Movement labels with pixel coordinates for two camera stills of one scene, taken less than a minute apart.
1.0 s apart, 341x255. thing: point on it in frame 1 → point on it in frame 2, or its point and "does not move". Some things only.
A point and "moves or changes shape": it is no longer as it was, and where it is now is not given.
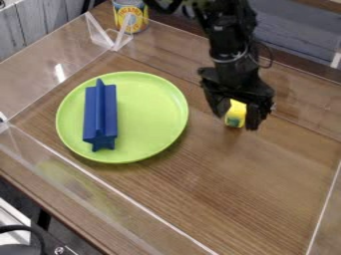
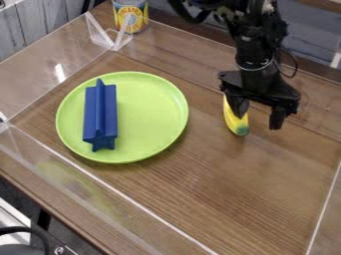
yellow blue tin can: [131, 16] does not move
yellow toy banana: [236, 114] moves or changes shape
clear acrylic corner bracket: [110, 38] does not move
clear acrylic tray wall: [113, 144] does not move
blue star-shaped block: [101, 116] does not move
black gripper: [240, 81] → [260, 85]
